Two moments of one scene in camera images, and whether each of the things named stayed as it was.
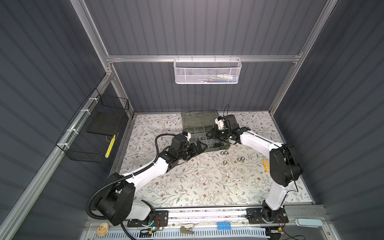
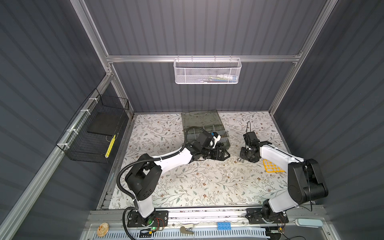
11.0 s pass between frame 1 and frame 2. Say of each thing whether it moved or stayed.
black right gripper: moved
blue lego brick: stayed
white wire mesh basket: stayed
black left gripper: moved
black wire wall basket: stayed
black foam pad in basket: stayed
